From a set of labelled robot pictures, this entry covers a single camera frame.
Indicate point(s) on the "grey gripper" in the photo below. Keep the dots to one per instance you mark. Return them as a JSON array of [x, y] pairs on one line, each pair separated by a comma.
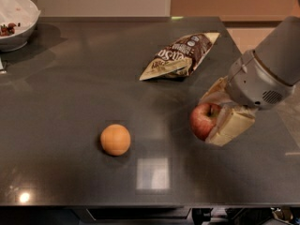
[[253, 81]]

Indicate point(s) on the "red apple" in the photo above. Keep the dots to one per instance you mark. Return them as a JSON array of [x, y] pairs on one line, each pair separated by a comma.
[[203, 118]]

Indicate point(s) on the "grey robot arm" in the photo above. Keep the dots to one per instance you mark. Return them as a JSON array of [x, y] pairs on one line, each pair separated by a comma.
[[280, 51]]

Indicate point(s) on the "brown snack chip bag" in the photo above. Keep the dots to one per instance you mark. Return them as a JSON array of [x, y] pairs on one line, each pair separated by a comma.
[[181, 58]]

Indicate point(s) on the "orange fruit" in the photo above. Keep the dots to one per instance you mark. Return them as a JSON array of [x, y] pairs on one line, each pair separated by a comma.
[[115, 140]]

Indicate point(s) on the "white bowl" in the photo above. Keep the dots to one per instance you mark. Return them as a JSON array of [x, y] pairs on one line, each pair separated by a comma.
[[24, 14]]

